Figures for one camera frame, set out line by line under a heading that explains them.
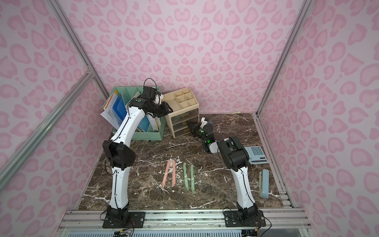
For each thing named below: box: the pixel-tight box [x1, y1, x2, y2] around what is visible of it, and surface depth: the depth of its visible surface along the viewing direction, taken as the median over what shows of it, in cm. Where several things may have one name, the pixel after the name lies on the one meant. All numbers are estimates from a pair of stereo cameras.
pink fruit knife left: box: [161, 160, 172, 189], surface depth 89 cm
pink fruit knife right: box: [171, 159, 176, 188], surface depth 90 cm
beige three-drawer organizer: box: [162, 86, 200, 139], surface depth 95 cm
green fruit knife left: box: [183, 162, 190, 191], surface depth 88 cm
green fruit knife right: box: [190, 164, 196, 195], surface depth 88 cm
